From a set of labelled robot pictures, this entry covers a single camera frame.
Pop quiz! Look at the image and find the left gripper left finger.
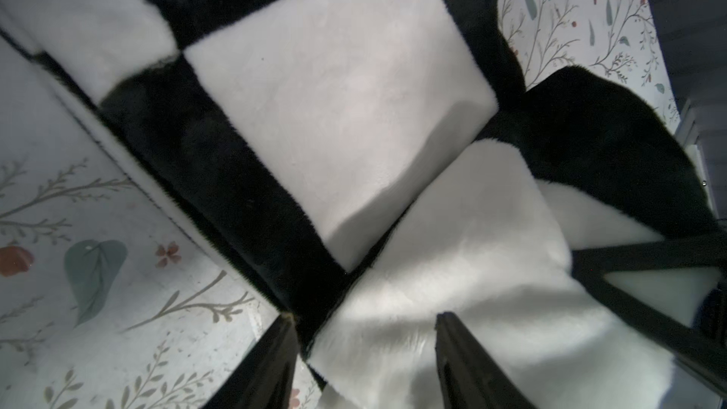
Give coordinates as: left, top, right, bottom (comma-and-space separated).
204, 314, 299, 409

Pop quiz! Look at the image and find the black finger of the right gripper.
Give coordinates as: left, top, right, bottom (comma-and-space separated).
572, 232, 726, 395

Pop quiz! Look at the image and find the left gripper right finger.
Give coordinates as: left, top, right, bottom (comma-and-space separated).
435, 312, 535, 409

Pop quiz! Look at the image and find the black white checkered pillowcase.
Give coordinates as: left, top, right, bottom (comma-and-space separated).
0, 0, 727, 409

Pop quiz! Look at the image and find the floral patterned table mat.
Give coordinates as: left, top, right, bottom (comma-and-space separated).
0, 0, 683, 409

